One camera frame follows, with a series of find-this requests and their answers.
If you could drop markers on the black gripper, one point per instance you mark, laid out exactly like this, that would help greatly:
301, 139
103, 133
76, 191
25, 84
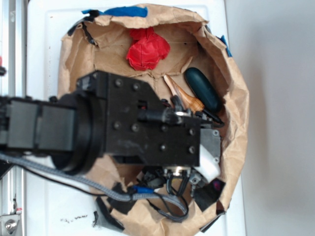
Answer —
140, 129

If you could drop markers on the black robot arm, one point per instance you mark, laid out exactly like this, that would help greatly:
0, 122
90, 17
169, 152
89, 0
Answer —
68, 130

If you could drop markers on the dark green oval sponge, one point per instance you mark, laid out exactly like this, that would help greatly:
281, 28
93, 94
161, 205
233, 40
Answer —
203, 89

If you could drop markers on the orange spiral seashell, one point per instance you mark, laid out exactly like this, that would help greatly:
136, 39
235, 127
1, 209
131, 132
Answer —
189, 102

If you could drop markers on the red crumpled cloth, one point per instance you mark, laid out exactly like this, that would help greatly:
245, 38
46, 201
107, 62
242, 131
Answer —
147, 49

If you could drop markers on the brown paper bag bin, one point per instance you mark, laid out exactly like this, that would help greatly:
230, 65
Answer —
102, 44

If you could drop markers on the white plastic tray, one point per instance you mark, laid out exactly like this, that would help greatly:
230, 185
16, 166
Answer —
52, 209

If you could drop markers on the metal corner bracket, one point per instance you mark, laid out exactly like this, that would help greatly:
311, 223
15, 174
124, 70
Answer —
10, 225

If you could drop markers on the aluminium frame rail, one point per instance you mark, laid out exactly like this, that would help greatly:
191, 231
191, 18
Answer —
13, 51

